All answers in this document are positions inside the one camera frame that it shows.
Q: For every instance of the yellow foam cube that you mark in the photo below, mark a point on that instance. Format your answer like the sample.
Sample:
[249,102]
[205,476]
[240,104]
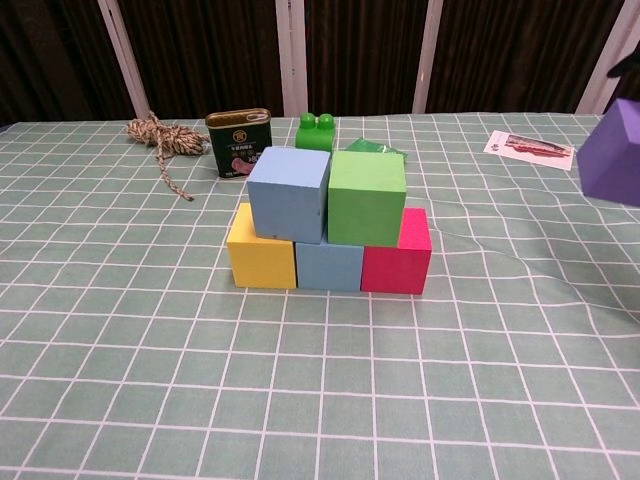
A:
[260,265]

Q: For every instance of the light blue foam cube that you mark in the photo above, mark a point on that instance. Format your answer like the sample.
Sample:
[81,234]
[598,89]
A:
[327,265]
[285,200]

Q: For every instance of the green foam cube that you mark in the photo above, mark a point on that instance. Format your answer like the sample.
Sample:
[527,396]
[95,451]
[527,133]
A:
[365,205]

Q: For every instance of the green foil sachet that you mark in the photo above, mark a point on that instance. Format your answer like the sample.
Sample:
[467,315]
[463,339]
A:
[370,146]

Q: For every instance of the white metal frame post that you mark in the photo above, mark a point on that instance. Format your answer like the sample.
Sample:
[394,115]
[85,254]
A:
[295,60]
[125,65]
[602,65]
[427,60]

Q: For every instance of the green checked tablecloth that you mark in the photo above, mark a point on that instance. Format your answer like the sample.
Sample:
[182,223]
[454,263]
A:
[320,400]

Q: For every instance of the magenta foam cube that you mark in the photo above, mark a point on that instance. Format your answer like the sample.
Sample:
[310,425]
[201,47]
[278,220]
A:
[395,270]

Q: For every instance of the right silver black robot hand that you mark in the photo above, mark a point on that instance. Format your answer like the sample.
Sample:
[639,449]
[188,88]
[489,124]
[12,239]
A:
[630,62]

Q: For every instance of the green toy building brick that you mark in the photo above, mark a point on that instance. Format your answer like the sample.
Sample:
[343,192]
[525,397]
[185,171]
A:
[312,137]

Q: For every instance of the dark green luncheon meat can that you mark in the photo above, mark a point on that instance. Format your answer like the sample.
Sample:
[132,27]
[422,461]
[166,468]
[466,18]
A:
[230,145]

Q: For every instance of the purple foam cube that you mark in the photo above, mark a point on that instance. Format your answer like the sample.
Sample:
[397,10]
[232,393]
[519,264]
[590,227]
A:
[615,155]

